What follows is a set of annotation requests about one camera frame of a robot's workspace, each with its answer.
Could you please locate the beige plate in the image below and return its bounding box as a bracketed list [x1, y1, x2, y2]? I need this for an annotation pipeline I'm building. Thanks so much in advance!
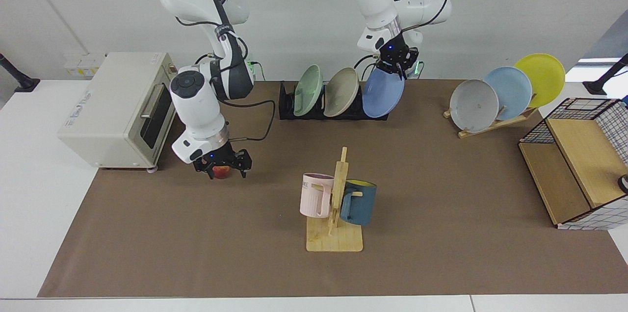
[323, 67, 360, 118]

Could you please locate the black dish rack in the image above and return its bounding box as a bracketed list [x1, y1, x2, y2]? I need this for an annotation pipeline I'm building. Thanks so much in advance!
[278, 81, 389, 121]

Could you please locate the grey plate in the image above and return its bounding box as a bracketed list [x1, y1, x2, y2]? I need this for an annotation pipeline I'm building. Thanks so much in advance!
[449, 79, 499, 133]

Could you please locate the pale green plate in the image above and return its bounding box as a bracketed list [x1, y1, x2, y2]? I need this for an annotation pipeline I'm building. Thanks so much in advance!
[293, 65, 324, 117]

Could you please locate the wooden plate rack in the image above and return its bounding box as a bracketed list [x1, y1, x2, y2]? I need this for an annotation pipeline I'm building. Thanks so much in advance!
[443, 94, 539, 139]

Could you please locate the light blue plate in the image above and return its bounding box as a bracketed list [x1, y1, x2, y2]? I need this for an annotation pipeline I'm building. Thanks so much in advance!
[483, 66, 533, 121]

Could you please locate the yellow plate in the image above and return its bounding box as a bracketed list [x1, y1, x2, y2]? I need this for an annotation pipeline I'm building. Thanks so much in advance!
[514, 53, 566, 108]

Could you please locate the pink cup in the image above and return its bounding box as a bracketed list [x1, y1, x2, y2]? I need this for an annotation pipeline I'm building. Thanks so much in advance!
[300, 173, 335, 218]

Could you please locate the pale toaster oven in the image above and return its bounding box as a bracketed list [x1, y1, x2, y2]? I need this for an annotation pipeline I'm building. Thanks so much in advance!
[57, 52, 178, 171]

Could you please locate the wooden cup stand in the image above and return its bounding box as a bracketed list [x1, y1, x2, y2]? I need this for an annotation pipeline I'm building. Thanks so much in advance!
[306, 147, 364, 253]

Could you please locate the dark blue cup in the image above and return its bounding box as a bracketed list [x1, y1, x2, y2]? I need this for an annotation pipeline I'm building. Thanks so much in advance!
[340, 180, 377, 226]

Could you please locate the brown table cloth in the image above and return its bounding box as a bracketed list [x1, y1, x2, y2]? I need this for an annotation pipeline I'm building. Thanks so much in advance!
[38, 79, 628, 298]

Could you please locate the white wall socket strip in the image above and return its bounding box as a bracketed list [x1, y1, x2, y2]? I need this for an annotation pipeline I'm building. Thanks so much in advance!
[64, 53, 106, 77]

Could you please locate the black camera stand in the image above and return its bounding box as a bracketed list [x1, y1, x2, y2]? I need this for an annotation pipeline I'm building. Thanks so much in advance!
[0, 53, 41, 93]
[582, 53, 628, 96]

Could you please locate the wire basket with wooden floor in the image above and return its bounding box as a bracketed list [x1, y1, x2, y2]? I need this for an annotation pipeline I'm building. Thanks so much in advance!
[518, 98, 628, 231]

